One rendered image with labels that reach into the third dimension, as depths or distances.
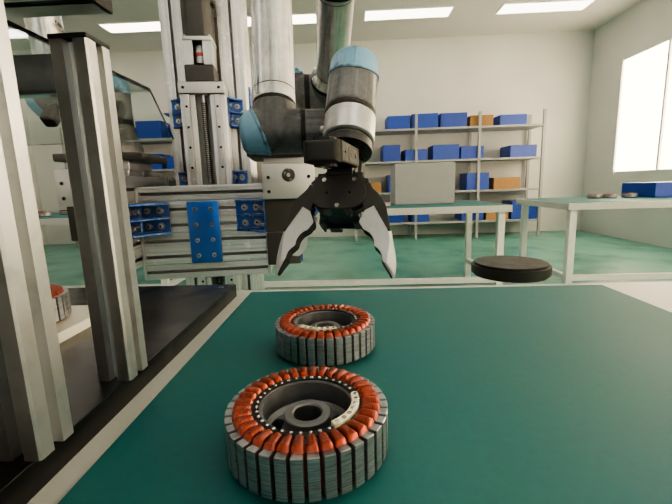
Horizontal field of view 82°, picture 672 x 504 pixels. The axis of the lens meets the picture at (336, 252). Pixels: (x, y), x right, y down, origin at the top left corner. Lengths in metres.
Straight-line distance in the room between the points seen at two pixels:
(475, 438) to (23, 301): 0.31
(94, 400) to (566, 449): 0.35
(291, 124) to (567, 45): 7.67
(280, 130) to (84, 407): 0.47
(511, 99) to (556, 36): 1.18
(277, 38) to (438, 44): 6.82
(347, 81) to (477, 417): 0.45
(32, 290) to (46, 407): 0.07
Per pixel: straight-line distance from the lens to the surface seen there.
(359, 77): 0.60
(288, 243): 0.49
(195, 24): 1.37
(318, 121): 0.67
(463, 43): 7.63
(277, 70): 0.73
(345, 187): 0.50
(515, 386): 0.40
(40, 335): 0.31
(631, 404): 0.41
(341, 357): 0.40
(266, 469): 0.26
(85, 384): 0.42
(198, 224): 1.18
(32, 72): 0.41
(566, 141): 7.98
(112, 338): 0.40
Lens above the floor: 0.93
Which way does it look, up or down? 10 degrees down
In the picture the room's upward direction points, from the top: 2 degrees counter-clockwise
